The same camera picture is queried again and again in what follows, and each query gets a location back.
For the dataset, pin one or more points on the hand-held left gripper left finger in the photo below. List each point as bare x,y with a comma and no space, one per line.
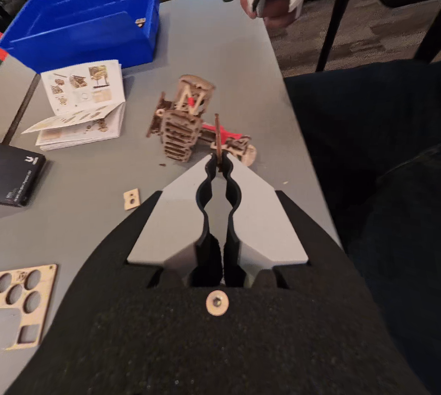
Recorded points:
165,226

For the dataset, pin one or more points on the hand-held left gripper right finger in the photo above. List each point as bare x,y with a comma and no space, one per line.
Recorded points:
265,226

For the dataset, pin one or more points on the wooden biplane model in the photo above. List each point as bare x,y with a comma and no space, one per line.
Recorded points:
181,133

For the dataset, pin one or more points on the wooden model part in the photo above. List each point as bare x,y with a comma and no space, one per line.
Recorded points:
217,136

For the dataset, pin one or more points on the grey desk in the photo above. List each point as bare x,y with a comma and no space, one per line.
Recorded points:
13,92
234,57

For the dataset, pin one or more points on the small wooden puzzle piece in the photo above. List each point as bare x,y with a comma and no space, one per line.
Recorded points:
132,199
140,22

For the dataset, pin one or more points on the black chair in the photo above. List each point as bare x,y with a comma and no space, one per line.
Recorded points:
336,23

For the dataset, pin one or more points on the person's legs in dark trousers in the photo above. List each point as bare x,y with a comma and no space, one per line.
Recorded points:
379,160

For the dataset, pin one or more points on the punched wooden parts sheet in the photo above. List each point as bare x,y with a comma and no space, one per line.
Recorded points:
48,295

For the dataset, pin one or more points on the black model kit box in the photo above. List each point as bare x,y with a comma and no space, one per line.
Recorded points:
17,174

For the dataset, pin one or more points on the white instruction booklet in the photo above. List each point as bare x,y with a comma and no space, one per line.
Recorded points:
82,85

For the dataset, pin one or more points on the blue plastic bin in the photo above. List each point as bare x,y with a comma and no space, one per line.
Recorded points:
86,47

